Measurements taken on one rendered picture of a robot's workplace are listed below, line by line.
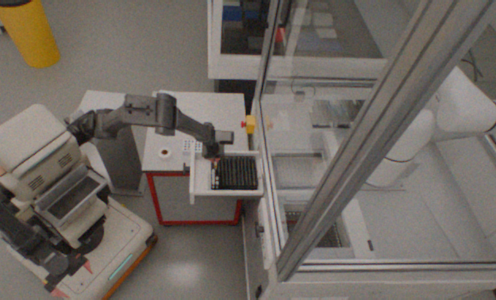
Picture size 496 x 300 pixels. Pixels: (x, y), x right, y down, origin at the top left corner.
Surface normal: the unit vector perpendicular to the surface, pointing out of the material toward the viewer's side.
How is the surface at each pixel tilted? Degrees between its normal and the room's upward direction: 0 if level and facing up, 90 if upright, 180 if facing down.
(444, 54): 90
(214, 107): 0
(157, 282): 0
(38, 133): 42
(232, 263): 0
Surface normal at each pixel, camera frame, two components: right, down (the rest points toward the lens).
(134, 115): 0.18, 0.03
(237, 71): 0.04, 0.83
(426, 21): -1.00, 0.00
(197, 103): 0.06, -0.56
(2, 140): 0.60, -0.08
